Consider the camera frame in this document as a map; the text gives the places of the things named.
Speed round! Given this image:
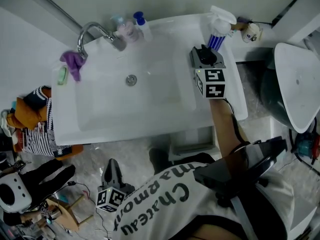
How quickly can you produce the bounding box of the black chest-mounted device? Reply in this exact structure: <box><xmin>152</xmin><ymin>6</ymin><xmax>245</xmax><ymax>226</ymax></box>
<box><xmin>193</xmin><ymin>136</ymin><xmax>289</xmax><ymax>208</ymax></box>

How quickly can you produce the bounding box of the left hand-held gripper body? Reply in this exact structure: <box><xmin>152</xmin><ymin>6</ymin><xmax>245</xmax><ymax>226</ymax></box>
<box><xmin>96</xmin><ymin>183</ymin><xmax>137</xmax><ymax>214</ymax></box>

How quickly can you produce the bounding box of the metal cup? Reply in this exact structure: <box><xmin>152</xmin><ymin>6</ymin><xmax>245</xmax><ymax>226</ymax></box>
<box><xmin>48</xmin><ymin>207</ymin><xmax>64</xmax><ymax>220</ymax></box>

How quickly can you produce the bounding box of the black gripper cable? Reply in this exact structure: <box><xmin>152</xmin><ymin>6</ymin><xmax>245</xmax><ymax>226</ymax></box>
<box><xmin>223</xmin><ymin>97</ymin><xmax>251</xmax><ymax>145</ymax></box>

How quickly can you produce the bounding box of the person's right forearm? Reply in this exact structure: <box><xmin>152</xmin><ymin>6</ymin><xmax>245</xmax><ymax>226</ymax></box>
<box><xmin>208</xmin><ymin>97</ymin><xmax>251</xmax><ymax>159</ymax></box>

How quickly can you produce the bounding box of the white bottle with blue pump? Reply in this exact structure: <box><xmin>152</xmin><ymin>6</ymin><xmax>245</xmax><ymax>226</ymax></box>
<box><xmin>132</xmin><ymin>10</ymin><xmax>154</xmax><ymax>43</ymax></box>

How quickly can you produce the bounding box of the white vanity cabinet with sink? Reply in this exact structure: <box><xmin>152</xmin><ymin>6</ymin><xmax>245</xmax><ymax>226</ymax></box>
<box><xmin>51</xmin><ymin>13</ymin><xmax>249</xmax><ymax>146</ymax></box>

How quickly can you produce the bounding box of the wooden stool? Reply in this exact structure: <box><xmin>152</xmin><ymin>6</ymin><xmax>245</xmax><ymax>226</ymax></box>
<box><xmin>19</xmin><ymin>195</ymin><xmax>95</xmax><ymax>233</ymax></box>

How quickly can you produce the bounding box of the thin black floor cable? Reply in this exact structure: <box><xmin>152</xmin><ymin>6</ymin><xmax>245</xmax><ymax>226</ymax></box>
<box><xmin>66</xmin><ymin>180</ymin><xmax>111</xmax><ymax>238</ymax></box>

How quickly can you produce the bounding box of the green soap dish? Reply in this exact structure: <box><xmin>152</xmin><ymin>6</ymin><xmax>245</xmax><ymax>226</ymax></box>
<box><xmin>56</xmin><ymin>65</ymin><xmax>69</xmax><ymax>86</ymax></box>

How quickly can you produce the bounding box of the blue striped spray bottle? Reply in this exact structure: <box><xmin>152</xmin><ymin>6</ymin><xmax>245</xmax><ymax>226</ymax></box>
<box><xmin>208</xmin><ymin>5</ymin><xmax>237</xmax><ymax>53</ymax></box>

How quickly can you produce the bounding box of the person's black trouser leg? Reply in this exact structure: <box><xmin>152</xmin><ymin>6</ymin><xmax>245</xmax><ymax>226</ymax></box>
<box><xmin>148</xmin><ymin>147</ymin><xmax>216</xmax><ymax>175</ymax></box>

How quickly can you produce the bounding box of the black white striped knit garment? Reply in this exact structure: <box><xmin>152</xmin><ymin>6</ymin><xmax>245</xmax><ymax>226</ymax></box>
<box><xmin>18</xmin><ymin>85</ymin><xmax>74</xmax><ymax>158</ymax></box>

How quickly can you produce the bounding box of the white storage cabinet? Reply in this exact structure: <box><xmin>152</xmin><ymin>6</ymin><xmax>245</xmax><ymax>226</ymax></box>
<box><xmin>271</xmin><ymin>0</ymin><xmax>320</xmax><ymax>45</ymax></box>

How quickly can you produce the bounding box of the chrome faucet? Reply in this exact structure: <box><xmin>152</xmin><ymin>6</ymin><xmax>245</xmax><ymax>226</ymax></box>
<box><xmin>77</xmin><ymin>21</ymin><xmax>126</xmax><ymax>60</ymax></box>

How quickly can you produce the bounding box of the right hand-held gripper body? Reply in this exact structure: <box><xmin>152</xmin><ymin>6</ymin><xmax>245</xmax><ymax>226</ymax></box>
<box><xmin>193</xmin><ymin>63</ymin><xmax>227</xmax><ymax>99</ymax></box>

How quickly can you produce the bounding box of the white and dark green bathtub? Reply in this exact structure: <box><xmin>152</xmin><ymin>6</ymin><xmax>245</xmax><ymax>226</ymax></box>
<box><xmin>259</xmin><ymin>42</ymin><xmax>320</xmax><ymax>134</ymax></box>

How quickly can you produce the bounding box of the small black bottle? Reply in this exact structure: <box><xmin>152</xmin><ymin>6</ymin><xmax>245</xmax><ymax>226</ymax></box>
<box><xmin>198</xmin><ymin>43</ymin><xmax>219</xmax><ymax>66</ymax></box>

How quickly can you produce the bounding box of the white drawer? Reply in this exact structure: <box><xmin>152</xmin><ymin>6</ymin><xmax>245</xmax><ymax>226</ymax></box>
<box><xmin>169</xmin><ymin>125</ymin><xmax>217</xmax><ymax>156</ymax></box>

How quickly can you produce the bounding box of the person's white printed t-shirt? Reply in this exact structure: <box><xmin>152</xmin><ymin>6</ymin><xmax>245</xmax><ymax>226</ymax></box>
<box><xmin>113</xmin><ymin>158</ymin><xmax>296</xmax><ymax>240</ymax></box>

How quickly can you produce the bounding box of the person's neck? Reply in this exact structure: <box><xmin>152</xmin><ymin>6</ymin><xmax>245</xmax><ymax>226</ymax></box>
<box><xmin>192</xmin><ymin>222</ymin><xmax>249</xmax><ymax>240</ymax></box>

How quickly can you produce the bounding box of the white low side shelf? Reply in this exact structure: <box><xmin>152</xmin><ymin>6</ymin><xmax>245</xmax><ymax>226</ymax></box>
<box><xmin>230</xmin><ymin>30</ymin><xmax>276</xmax><ymax>64</ymax></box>

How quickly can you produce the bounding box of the dark grey shoulder strap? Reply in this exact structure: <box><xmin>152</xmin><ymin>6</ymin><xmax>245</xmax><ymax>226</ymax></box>
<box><xmin>229</xmin><ymin>183</ymin><xmax>294</xmax><ymax>240</ymax></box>

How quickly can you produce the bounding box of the white mug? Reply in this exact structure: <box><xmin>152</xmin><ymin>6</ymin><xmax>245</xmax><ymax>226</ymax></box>
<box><xmin>241</xmin><ymin>22</ymin><xmax>262</xmax><ymax>44</ymax></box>

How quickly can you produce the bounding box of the teal and red machine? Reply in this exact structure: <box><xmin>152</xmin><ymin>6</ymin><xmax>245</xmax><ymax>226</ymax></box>
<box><xmin>294</xmin><ymin>131</ymin><xmax>320</xmax><ymax>160</ymax></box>

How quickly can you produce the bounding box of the purple cloth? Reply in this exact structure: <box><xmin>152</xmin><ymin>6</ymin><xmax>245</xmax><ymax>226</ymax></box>
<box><xmin>59</xmin><ymin>50</ymin><xmax>87</xmax><ymax>83</ymax></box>

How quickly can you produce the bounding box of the small brown box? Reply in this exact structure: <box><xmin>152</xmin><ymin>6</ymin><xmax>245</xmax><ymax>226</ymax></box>
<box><xmin>236</xmin><ymin>16</ymin><xmax>251</xmax><ymax>31</ymax></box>

